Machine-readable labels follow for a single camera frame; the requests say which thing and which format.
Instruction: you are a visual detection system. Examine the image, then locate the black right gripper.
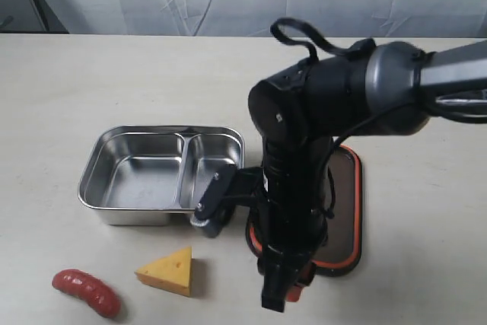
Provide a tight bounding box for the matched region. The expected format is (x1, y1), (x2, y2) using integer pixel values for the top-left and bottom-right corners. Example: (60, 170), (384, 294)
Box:
(257, 218), (327, 312)

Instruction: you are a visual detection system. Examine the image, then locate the dark transparent lunch box lid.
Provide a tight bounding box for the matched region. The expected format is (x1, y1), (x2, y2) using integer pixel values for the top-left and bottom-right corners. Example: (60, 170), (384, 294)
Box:
(246, 138), (363, 277)

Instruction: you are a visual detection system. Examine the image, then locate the yellow toy cheese wedge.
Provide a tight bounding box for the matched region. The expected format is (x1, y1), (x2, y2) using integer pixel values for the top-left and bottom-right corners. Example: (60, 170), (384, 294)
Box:
(135, 247), (193, 297)

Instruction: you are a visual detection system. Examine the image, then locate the red toy sausage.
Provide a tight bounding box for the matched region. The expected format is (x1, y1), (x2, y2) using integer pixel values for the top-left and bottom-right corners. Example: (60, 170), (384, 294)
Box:
(52, 269), (121, 319)

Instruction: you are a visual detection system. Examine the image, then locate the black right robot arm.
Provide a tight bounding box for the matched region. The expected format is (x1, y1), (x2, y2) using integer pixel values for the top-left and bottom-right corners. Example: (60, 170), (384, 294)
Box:
(248, 39), (486, 312)

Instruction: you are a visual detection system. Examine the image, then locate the steel two-compartment lunch box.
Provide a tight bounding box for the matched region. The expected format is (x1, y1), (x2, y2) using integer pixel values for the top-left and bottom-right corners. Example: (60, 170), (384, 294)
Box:
(78, 126), (245, 226)

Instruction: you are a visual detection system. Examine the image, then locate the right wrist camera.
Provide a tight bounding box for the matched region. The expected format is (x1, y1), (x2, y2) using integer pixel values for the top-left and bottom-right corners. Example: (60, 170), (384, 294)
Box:
(190, 164), (263, 238)

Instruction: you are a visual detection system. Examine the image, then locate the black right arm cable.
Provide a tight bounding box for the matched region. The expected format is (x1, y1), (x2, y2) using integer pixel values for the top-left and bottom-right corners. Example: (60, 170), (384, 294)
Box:
(270, 17), (376, 219)

